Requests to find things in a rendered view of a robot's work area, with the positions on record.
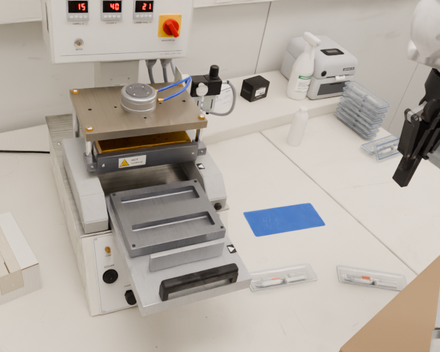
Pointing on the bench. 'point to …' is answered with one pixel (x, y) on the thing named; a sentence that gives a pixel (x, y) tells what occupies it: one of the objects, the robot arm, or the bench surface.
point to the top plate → (136, 110)
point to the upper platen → (141, 142)
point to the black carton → (254, 88)
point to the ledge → (262, 110)
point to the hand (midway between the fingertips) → (406, 168)
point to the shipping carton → (8, 262)
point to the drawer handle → (176, 284)
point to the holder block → (165, 217)
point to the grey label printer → (323, 66)
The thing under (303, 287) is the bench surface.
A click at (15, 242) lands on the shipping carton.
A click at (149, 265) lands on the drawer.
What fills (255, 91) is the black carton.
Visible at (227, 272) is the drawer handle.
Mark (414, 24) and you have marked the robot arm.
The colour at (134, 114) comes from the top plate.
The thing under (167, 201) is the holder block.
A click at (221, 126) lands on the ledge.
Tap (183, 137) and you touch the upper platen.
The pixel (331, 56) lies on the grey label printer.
